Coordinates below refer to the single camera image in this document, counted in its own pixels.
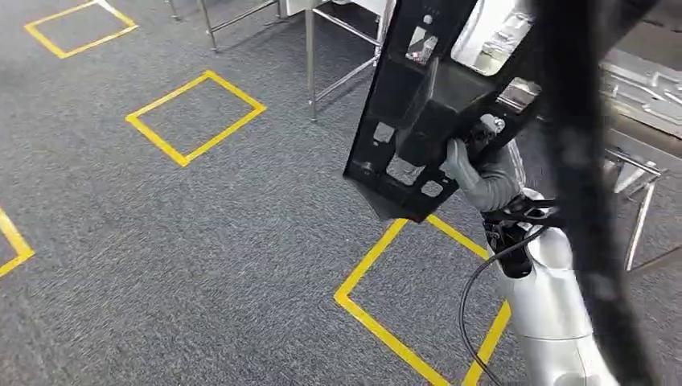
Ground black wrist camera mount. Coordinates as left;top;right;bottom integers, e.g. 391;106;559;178
482;195;558;279

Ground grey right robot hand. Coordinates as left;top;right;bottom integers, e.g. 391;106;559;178
439;113;528;214

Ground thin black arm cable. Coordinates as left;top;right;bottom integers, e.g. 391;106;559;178
458;226;550;386

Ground steel frame stand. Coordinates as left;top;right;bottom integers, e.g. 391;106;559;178
165;0;283;53

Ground black metal panel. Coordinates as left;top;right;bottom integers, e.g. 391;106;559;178
343;0;545;224

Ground large silver stamped plate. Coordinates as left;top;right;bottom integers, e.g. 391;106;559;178
602;50;682;141

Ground steel tray of parts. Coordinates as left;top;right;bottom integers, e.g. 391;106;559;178
451;0;539;77

